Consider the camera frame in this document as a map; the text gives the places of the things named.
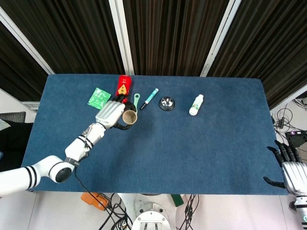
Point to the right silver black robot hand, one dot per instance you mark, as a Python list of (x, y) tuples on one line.
[(293, 172)]

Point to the green snack packet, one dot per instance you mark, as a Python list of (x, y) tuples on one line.
[(98, 98)]

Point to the small gold metal cup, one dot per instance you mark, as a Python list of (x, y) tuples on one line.
[(130, 117)]

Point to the small white drink bottle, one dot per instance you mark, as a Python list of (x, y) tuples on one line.
[(196, 105)]

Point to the black device with purple light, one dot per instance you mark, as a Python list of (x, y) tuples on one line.
[(297, 140)]

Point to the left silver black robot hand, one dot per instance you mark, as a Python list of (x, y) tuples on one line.
[(112, 114)]

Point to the black chrome desk bell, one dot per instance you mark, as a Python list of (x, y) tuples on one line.
[(166, 103)]

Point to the black office chair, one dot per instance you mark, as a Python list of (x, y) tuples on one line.
[(12, 139)]

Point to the light green plastic comb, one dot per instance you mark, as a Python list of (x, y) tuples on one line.
[(136, 99)]

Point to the blue table cloth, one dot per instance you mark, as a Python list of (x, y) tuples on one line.
[(180, 148)]

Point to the orange power box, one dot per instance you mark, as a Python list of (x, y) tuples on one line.
[(94, 200)]

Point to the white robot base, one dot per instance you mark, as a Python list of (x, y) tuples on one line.
[(150, 216)]

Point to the teal marker pen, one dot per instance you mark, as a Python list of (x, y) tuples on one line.
[(149, 98)]

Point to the black power strip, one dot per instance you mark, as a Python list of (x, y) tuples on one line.
[(281, 122)]

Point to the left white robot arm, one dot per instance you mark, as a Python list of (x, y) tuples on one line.
[(72, 153)]

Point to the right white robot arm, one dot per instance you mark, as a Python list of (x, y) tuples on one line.
[(300, 210)]

